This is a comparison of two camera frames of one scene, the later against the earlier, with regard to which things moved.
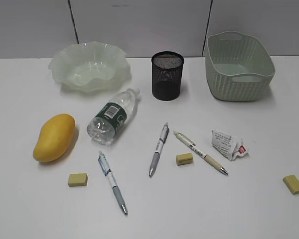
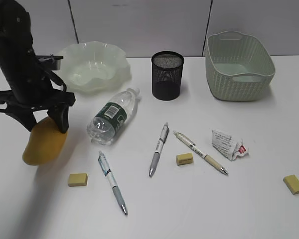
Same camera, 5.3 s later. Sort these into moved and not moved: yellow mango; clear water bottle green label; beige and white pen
Moved: yellow mango
Not moved: clear water bottle green label; beige and white pen
